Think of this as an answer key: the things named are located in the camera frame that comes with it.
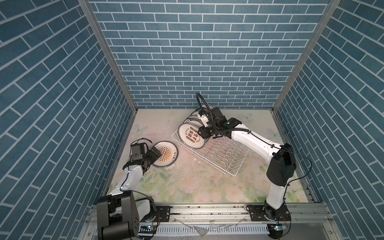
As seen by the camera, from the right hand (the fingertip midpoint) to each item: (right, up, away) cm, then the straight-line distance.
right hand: (199, 129), depth 85 cm
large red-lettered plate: (-6, -4, +9) cm, 11 cm away
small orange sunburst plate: (-18, -16, +7) cm, 25 cm away
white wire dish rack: (+16, -15, +9) cm, 23 cm away
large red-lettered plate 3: (+5, +13, +11) cm, 18 cm away
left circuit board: (-25, -48, -13) cm, 56 cm away
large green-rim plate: (-3, +5, +6) cm, 9 cm away
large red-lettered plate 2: (0, +9, -7) cm, 12 cm away
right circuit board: (+37, -48, -13) cm, 63 cm away
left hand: (-26, -15, +4) cm, 31 cm away
